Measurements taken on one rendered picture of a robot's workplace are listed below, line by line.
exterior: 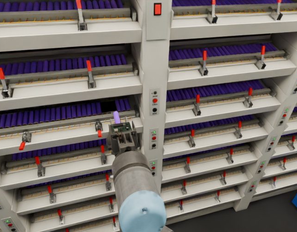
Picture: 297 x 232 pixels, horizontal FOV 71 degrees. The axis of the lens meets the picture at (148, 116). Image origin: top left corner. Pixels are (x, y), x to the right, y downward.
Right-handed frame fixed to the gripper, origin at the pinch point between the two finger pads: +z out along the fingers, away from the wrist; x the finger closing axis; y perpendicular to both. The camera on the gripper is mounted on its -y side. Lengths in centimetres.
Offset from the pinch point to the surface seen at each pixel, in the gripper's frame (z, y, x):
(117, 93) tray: 11.7, 6.4, -1.9
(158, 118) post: 11.3, -6.7, -17.7
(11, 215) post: 13, -49, 51
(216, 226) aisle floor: 9, -103, -62
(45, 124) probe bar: 16.3, -5.5, 26.3
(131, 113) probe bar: 16.2, -5.4, -7.2
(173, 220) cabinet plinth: 19, -99, -34
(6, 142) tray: 13.6, -9.0, 40.3
